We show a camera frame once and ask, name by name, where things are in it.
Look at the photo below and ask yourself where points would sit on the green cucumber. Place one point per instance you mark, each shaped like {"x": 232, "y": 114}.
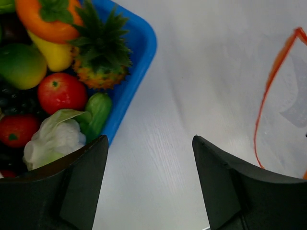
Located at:
{"x": 96, "y": 113}

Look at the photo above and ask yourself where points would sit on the green yellow mango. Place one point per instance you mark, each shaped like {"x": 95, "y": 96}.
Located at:
{"x": 22, "y": 66}

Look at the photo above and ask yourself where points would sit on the white green cabbage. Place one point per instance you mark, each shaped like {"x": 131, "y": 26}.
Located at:
{"x": 59, "y": 135}

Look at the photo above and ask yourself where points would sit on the red strawberry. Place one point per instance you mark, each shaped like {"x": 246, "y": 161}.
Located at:
{"x": 17, "y": 130}

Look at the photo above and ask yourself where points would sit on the orange bell pepper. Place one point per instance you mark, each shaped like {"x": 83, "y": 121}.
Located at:
{"x": 51, "y": 20}

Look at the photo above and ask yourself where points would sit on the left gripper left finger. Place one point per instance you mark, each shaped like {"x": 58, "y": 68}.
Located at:
{"x": 61, "y": 195}

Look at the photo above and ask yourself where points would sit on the red tomato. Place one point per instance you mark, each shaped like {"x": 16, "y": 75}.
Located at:
{"x": 7, "y": 174}

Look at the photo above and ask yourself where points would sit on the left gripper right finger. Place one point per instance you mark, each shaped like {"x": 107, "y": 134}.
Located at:
{"x": 241, "y": 196}

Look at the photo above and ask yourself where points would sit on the clear zip top bag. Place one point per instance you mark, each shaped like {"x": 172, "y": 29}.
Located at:
{"x": 280, "y": 136}

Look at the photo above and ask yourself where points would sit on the blue plastic basket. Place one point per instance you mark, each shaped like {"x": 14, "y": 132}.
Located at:
{"x": 141, "y": 39}

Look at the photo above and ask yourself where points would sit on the yellow pepper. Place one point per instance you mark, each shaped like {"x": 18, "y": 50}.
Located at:
{"x": 57, "y": 56}

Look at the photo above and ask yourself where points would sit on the small pineapple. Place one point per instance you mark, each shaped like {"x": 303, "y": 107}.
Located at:
{"x": 101, "y": 58}

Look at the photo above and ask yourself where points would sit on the red apple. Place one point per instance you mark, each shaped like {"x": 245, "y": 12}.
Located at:
{"x": 61, "y": 90}

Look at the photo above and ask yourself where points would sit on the dark grape bunch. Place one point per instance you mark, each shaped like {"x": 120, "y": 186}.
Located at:
{"x": 17, "y": 102}

